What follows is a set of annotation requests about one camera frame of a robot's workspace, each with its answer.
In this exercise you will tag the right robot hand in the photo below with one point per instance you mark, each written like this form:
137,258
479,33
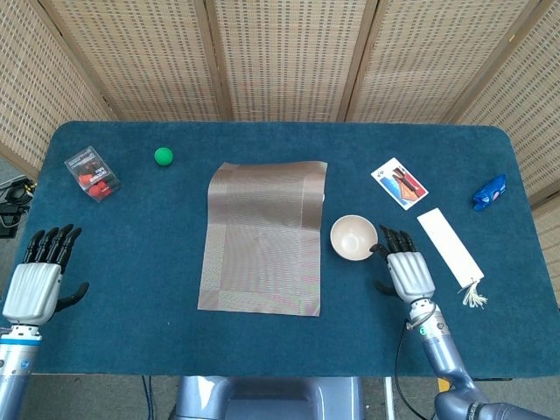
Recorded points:
411,275

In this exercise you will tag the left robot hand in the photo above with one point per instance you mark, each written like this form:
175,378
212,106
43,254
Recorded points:
32,289

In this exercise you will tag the beige bowl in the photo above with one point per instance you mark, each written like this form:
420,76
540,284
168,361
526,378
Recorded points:
354,238

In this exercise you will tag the brown woven placemat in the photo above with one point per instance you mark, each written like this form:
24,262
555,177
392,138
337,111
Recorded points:
262,240

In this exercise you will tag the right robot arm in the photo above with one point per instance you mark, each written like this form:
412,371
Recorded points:
442,350

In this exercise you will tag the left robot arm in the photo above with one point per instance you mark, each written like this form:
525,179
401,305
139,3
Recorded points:
17,376

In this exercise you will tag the white bookmark with tassel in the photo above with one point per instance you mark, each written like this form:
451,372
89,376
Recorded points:
450,249

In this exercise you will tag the black floor box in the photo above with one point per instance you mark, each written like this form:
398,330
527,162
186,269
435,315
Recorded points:
8,223

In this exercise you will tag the illustrated picture card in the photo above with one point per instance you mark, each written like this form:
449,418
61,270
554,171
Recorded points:
400,184

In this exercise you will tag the blue carpet table cover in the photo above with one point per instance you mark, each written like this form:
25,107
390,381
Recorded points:
131,262

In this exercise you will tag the yellow floor tape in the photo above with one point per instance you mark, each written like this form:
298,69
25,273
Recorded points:
444,382

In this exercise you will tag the blue snack packet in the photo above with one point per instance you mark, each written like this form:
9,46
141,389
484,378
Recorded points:
489,193

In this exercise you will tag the white table leg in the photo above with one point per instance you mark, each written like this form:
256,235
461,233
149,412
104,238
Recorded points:
389,400

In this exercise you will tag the clear box of earplugs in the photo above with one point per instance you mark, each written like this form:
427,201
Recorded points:
93,175

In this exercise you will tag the green ball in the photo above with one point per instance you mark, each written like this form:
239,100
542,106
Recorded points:
163,156

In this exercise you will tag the blue-grey robot torso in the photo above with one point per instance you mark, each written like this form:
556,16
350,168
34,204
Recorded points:
267,400

